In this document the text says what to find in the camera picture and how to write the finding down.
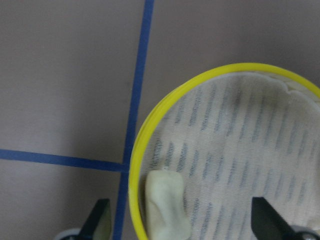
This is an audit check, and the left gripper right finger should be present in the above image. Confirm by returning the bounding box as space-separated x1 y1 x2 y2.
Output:
251 197 304 240

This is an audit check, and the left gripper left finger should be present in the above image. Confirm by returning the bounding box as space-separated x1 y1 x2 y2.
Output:
78 198 111 240

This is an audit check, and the white bun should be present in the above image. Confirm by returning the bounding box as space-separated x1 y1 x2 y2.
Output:
145 170 192 240

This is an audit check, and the lower yellow steamer layer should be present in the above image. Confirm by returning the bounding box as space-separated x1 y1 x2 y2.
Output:
128 63 320 240

